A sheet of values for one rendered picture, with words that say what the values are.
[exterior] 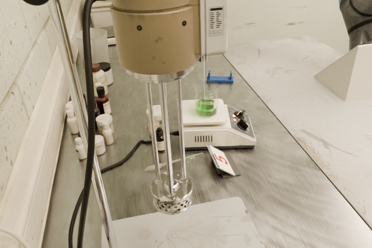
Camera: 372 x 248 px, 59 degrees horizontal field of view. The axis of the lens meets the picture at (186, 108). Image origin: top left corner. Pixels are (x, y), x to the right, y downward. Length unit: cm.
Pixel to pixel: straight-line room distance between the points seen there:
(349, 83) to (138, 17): 89
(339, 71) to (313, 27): 160
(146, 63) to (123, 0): 7
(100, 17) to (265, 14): 121
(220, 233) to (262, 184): 18
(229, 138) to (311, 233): 30
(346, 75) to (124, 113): 71
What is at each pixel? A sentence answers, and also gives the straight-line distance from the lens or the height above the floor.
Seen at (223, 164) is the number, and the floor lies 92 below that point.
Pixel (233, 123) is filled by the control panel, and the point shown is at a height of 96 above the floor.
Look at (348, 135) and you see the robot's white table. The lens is 102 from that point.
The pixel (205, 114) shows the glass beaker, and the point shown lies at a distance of 85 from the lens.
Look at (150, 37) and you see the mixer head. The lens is 36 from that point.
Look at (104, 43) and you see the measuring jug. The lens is 136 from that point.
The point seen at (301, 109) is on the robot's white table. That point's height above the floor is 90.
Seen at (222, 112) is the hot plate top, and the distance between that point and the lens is 88.
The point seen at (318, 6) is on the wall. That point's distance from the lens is 273.
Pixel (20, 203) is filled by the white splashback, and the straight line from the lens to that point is 69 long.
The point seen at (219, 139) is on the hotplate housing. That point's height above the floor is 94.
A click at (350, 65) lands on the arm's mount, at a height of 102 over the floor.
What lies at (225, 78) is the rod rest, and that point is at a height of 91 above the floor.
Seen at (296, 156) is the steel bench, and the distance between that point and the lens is 89.
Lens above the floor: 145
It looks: 31 degrees down
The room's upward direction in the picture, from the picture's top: 3 degrees counter-clockwise
